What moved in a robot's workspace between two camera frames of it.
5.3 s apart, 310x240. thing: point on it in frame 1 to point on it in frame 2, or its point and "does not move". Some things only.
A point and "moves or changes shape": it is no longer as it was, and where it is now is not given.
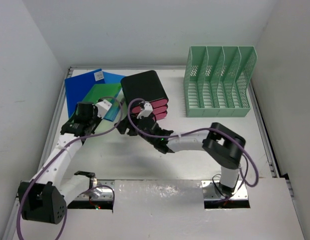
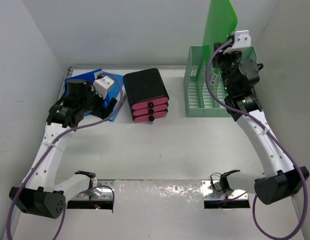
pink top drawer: [137, 109] moves or changes shape
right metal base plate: [212, 191] does not move
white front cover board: [155, 209] does not move
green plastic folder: [110, 92] moves or changes shape
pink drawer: [160, 110] moves or changes shape
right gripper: [122, 125] to [219, 55]
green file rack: [216, 81] does not move
